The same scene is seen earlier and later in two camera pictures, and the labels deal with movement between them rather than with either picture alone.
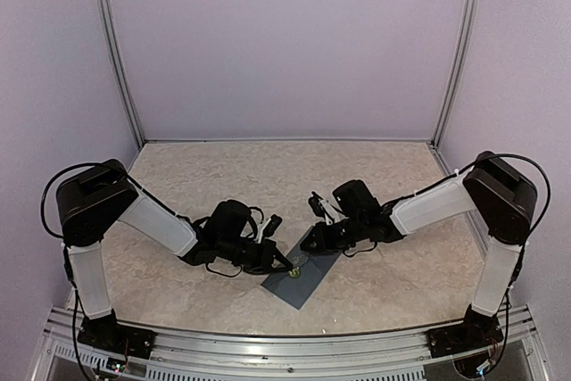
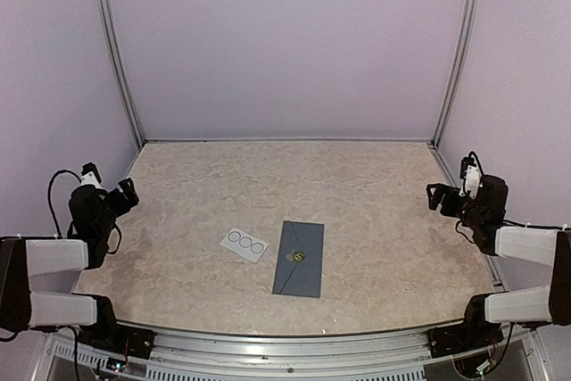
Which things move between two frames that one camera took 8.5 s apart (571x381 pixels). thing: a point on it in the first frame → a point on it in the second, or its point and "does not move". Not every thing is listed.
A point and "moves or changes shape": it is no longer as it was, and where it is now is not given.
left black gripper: (266, 258) → (124, 205)
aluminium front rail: (73, 355) does not move
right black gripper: (323, 242) → (442, 189)
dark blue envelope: (312, 267) moves or changes shape
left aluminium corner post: (111, 26) does not move
